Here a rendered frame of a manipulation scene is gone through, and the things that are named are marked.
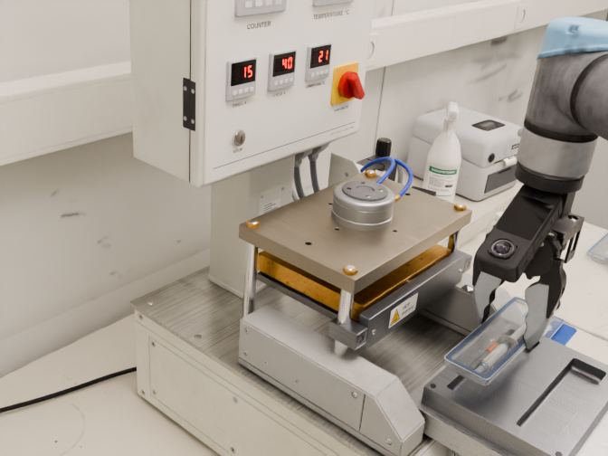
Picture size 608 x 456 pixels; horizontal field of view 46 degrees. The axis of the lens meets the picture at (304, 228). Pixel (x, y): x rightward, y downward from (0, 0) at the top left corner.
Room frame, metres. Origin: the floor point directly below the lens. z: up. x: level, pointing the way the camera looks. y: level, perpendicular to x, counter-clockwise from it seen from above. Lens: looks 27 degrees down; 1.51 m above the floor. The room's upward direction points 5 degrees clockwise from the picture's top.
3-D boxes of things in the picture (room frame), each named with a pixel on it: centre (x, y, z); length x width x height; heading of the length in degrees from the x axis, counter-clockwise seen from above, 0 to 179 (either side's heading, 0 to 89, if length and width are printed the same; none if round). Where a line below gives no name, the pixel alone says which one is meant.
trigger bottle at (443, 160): (1.60, -0.32, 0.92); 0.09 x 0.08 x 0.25; 173
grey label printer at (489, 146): (1.77, -0.41, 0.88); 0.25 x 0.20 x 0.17; 47
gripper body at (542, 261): (0.72, -0.26, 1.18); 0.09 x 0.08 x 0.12; 142
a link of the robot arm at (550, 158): (0.72, -0.25, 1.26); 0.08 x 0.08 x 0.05
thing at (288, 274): (0.84, -0.08, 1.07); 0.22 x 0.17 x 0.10; 142
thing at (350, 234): (0.87, -0.06, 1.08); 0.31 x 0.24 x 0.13; 142
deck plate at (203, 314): (0.85, -0.05, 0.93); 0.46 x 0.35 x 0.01; 52
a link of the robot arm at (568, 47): (0.71, -0.26, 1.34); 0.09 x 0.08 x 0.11; 21
